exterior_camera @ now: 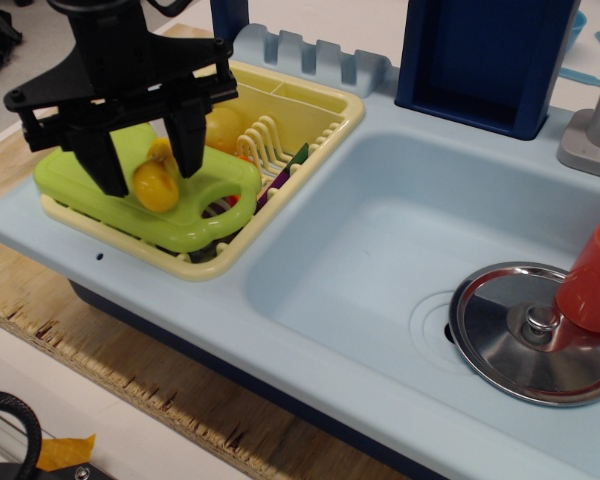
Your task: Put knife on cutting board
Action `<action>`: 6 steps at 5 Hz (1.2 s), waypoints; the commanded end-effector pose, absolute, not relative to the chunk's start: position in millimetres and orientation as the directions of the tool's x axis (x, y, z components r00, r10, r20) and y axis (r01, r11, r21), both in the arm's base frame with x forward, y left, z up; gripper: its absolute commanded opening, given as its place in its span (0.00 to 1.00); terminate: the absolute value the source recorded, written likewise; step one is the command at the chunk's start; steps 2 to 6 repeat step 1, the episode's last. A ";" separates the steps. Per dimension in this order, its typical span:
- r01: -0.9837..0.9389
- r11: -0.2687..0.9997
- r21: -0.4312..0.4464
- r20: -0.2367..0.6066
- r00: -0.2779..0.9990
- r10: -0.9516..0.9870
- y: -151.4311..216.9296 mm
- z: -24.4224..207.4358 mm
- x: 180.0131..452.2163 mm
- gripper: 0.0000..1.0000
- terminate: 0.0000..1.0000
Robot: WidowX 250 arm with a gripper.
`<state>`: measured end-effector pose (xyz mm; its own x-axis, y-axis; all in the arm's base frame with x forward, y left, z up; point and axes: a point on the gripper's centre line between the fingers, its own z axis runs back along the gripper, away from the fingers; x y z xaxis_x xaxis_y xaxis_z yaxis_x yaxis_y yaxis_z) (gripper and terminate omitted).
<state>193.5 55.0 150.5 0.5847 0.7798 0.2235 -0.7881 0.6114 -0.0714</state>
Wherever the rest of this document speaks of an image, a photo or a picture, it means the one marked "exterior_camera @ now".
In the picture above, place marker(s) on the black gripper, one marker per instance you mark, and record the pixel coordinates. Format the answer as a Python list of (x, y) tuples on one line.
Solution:
[(119, 74)]

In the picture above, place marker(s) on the green plastic cutting board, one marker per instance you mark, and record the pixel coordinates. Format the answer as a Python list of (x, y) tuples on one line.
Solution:
[(201, 216)]

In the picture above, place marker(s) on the wooden board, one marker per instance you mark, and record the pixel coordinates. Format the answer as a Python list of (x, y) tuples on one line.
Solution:
[(155, 413)]

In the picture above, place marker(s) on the yellow toy lemon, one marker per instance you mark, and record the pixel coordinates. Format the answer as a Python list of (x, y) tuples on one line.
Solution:
[(223, 127)]

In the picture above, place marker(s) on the cream dish rack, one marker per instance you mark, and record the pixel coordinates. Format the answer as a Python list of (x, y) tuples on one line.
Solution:
[(291, 127)]

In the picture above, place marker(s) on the purple toy vegetable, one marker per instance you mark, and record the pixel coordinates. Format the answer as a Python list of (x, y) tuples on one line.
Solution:
[(292, 166)]

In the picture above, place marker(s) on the light blue toy sink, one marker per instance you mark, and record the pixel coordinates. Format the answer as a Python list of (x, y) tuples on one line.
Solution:
[(341, 295)]

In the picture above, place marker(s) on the yellow tape piece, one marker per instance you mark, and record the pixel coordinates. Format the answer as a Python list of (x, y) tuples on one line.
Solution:
[(56, 454)]

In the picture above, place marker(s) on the dark blue box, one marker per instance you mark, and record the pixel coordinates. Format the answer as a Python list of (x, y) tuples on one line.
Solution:
[(487, 64)]

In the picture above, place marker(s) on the steel pot lid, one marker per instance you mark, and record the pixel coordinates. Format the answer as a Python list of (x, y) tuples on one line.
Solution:
[(505, 322)]

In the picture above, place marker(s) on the grey toy faucet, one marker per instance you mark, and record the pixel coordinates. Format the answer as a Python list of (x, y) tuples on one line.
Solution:
[(579, 147)]

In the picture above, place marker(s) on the orange plastic cup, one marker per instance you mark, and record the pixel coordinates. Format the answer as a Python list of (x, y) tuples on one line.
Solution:
[(578, 298)]

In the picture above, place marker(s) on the dark blue post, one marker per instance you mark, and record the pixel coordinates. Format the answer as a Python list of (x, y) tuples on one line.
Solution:
[(229, 17)]

